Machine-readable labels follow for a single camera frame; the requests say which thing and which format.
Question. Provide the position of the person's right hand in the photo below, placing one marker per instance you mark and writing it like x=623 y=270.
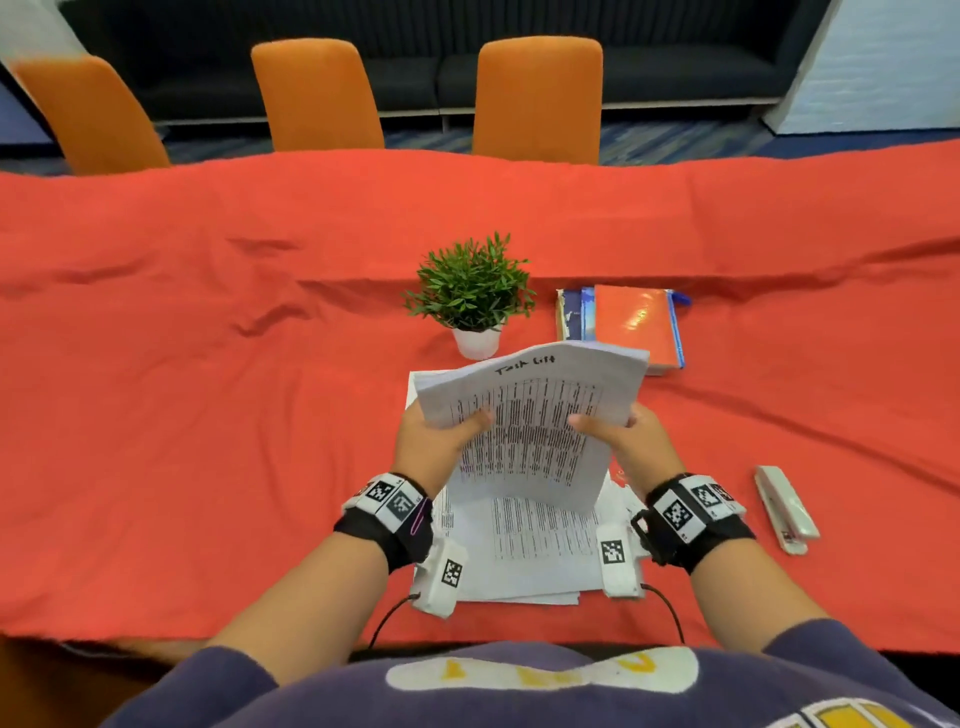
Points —
x=645 y=454

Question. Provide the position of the person's left hand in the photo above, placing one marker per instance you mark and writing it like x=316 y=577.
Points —
x=427 y=457

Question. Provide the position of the pile of printed papers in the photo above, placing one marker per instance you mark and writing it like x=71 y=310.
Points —
x=525 y=547

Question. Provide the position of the person's right forearm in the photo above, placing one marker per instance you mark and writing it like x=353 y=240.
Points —
x=750 y=592

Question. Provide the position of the person's left forearm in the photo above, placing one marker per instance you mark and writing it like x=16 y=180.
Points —
x=300 y=607

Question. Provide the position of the orange notebook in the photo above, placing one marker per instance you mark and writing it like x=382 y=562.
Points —
x=634 y=322

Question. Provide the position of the white stapler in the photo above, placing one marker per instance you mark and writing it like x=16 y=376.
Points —
x=787 y=510

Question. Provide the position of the blue pen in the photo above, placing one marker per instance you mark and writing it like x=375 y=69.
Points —
x=681 y=299

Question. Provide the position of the green plant in white pot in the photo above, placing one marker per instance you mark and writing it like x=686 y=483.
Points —
x=472 y=289

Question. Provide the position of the navy sweatshirt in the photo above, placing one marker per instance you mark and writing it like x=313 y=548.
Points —
x=525 y=709

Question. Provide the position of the red tablecloth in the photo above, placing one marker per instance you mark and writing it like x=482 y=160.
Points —
x=150 y=412

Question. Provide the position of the orange chair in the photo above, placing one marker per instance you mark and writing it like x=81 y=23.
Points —
x=536 y=101
x=315 y=97
x=90 y=120

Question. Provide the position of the black sofa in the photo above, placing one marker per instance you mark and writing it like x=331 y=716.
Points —
x=675 y=67

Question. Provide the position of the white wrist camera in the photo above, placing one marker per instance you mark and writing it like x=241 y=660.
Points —
x=442 y=577
x=619 y=559

